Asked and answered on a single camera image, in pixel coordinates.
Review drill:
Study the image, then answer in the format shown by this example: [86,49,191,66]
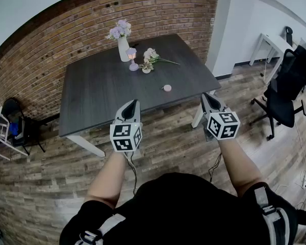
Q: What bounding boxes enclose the white table leg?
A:
[66,134,106,158]
[192,90,215,129]

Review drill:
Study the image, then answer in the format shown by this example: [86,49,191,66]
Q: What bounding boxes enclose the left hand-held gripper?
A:
[110,100,143,152]

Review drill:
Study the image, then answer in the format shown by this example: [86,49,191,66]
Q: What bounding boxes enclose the blue item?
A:
[9,122,19,138]

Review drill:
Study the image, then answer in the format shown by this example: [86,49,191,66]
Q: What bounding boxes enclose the white desk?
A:
[249,33,294,85]

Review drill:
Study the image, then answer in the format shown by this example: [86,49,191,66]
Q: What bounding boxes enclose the white shelf rack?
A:
[0,106,29,161]

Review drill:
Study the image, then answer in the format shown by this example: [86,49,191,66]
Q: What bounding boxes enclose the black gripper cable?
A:
[123,151,138,196]
[208,152,223,183]

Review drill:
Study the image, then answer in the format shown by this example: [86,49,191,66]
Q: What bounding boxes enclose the black office chair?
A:
[249,44,306,141]

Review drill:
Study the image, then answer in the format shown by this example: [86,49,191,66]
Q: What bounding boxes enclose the purple flower bunch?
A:
[106,19,132,41]

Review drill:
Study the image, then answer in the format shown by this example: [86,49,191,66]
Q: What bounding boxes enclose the person's right forearm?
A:
[217,138,265,198]

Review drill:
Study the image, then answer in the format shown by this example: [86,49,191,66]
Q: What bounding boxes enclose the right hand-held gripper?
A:
[200,92,241,141]

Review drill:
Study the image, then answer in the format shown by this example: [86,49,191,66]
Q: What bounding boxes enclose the person's left forearm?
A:
[84,151,129,209]

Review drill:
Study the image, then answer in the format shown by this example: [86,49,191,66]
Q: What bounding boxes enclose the cream flower bouquet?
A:
[142,47,181,66]

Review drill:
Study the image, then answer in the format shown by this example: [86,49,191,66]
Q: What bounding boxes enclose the small potted plant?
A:
[139,61,155,74]

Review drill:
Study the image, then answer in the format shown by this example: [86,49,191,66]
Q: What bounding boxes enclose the black folding chair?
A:
[1,97,48,156]

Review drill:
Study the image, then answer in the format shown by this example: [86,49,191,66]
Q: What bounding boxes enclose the white ceramic vase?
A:
[117,36,131,63]

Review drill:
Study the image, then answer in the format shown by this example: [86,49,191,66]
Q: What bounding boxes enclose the purple lantern lamp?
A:
[125,47,140,72]

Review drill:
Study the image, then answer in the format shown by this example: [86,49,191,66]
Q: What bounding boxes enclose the grey harness strap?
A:
[253,186,291,245]
[75,213,127,245]

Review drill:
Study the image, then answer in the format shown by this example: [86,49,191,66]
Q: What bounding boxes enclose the person's black shirt torso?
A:
[59,172,306,245]

